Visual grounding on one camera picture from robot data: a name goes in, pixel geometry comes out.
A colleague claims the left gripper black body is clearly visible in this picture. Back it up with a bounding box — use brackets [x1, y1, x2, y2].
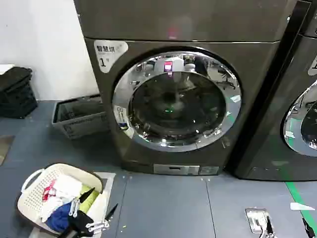
[66, 210, 95, 233]

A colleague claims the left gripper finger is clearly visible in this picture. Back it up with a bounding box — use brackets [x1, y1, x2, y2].
[85, 203, 119, 237]
[69, 187, 96, 218]

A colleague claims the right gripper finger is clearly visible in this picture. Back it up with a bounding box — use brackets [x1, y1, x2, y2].
[302, 218, 317, 238]
[260, 215, 275, 238]

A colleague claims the yellow-green cloth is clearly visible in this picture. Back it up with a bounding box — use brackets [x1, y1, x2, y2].
[78, 190, 102, 214]

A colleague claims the silver floor socket plate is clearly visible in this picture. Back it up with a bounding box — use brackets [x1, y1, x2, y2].
[245, 207, 271, 235]

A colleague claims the white paper scrap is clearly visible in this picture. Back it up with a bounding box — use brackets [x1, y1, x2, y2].
[290, 202, 316, 212]

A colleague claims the blue cloth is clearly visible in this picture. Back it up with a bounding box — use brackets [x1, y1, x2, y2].
[46, 202, 75, 233]

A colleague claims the red and white cloth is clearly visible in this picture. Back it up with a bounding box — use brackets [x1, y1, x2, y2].
[42, 179, 58, 200]

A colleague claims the white perforated laundry basket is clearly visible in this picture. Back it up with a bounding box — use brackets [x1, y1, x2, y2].
[16, 163, 107, 238]

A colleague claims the grey plastic laundry basket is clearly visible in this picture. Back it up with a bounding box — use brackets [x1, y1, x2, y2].
[51, 95, 111, 140]

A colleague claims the silver dryer base panel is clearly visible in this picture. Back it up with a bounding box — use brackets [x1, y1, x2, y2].
[153, 164, 220, 176]

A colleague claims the round chrome door partly seen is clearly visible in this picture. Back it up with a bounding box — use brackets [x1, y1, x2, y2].
[281, 80, 317, 157]

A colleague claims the round chrome glass dryer door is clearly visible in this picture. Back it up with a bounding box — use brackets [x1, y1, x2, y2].
[111, 51, 242, 152]

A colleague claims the white number label sticker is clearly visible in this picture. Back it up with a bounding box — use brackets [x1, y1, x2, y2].
[93, 40, 129, 74]

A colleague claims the grey dryer with partial door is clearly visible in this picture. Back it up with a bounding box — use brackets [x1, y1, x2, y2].
[226, 0, 317, 181]

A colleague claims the grey front-load dryer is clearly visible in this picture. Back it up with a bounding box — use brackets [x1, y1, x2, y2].
[73, 0, 298, 177]

